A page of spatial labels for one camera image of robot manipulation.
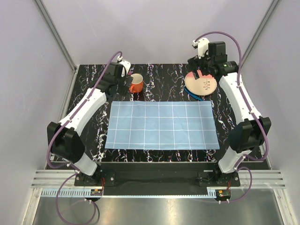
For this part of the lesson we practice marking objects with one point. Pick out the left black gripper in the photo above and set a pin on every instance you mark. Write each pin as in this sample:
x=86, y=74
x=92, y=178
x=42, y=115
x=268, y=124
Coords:
x=123, y=89

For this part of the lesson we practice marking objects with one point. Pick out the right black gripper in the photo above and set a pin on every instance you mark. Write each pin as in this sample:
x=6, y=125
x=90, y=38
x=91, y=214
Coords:
x=196, y=62

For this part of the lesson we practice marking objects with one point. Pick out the pink and cream plate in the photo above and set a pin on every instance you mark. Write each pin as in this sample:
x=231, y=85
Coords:
x=203, y=86

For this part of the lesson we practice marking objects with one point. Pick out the blue plastic knife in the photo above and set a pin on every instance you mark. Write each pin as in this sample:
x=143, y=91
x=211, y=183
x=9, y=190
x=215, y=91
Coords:
x=196, y=97

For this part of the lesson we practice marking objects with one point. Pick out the blue checked cloth napkin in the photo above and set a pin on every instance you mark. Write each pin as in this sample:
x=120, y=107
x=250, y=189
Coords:
x=182, y=125

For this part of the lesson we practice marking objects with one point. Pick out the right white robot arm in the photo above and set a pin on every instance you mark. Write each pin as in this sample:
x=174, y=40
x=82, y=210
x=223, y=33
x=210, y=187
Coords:
x=252, y=128

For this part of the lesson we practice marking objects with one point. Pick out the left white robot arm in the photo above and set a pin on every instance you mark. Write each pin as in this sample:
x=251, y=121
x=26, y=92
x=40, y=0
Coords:
x=64, y=137

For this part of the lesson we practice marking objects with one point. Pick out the orange ceramic mug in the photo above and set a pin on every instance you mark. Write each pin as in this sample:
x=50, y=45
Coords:
x=136, y=84

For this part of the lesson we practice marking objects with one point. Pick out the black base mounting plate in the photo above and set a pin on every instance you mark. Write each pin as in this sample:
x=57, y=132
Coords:
x=204, y=174

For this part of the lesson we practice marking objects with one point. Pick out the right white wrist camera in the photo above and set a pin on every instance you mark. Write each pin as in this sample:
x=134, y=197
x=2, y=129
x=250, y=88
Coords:
x=201, y=45

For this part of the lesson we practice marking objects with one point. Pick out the right aluminium frame post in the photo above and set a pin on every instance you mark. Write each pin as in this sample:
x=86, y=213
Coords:
x=267, y=16

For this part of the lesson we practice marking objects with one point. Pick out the aluminium frame post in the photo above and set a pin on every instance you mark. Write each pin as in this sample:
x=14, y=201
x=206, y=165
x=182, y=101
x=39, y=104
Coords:
x=51, y=26
x=267, y=16

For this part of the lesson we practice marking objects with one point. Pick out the left aluminium frame post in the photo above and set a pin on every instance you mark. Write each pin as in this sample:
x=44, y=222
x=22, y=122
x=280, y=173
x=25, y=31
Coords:
x=51, y=26

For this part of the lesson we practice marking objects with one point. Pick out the grey cable duct rail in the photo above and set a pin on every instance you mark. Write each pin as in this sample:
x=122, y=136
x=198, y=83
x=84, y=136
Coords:
x=111, y=192

